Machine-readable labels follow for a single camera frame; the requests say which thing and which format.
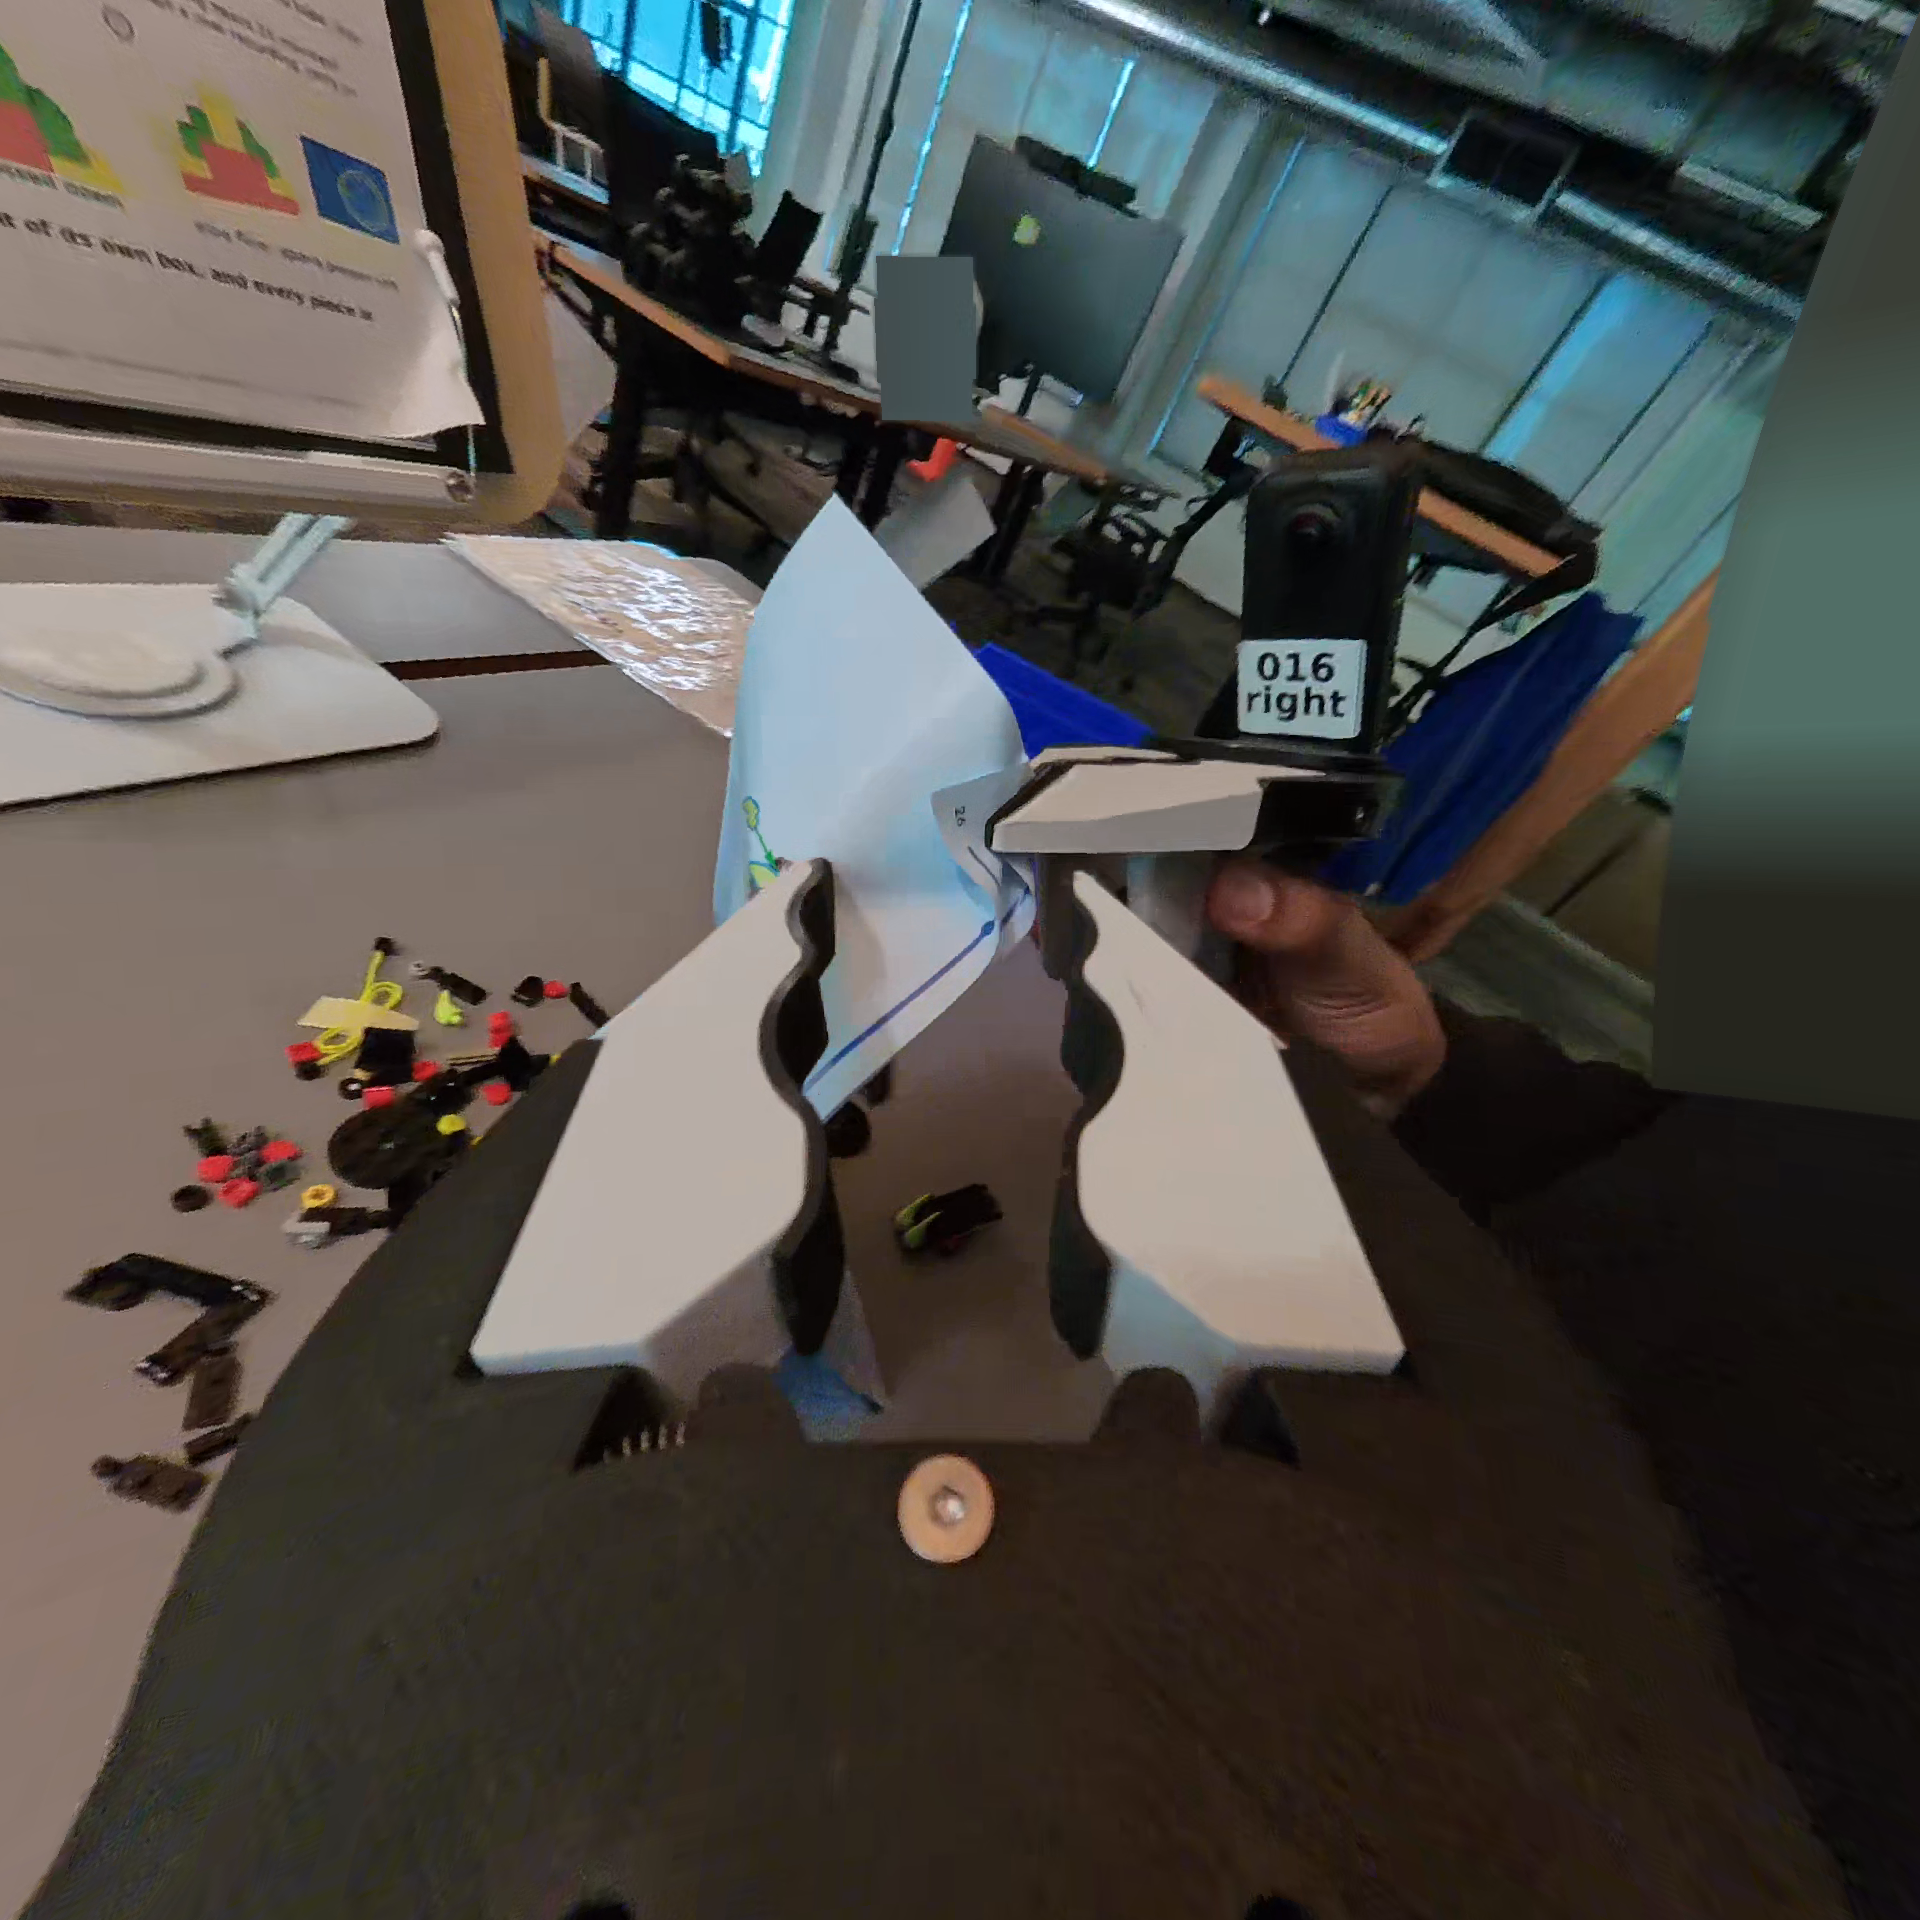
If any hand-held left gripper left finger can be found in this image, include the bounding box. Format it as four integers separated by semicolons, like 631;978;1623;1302
458;858;887;1419

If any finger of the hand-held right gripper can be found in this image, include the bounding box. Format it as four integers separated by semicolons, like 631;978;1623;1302
1027;744;1272;782
983;766;1277;858

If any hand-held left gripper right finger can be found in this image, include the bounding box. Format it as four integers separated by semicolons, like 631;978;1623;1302
1035;866;1413;1427

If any pile of small lego pieces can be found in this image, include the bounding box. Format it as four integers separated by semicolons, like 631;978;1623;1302
60;933;617;1514

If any lego instruction booklet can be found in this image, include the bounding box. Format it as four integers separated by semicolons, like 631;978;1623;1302
711;497;1044;1120

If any person's right forearm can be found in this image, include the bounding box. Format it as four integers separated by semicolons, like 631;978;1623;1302
1388;1014;1920;1443

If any black and lime lego piece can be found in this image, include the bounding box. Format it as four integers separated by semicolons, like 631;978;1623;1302
891;1183;1004;1259

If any person's right hand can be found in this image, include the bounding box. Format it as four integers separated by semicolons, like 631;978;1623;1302
1204;866;1449;1120

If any blue plastic bin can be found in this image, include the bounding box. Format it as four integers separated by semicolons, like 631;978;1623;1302
1319;590;1648;906
967;642;1156;753

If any black office chair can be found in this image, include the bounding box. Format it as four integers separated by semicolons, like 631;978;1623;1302
1049;464;1251;678

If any light wooden desk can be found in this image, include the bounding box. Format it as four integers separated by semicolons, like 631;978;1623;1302
1411;576;1720;963

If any black computer monitor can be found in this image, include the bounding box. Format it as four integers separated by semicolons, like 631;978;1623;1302
943;136;1187;408

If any clear crinkled plastic bag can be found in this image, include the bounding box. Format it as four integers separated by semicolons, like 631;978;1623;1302
442;534;768;742

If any long wooden desk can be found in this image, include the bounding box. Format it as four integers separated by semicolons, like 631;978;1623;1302
533;224;1187;542

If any dark desk equipment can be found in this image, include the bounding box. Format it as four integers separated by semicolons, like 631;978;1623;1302
621;152;826;355

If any tan backing board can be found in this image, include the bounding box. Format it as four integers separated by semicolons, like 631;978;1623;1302
383;0;567;530

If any printed instruction sheet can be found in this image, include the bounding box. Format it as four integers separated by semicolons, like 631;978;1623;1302
0;0;489;449

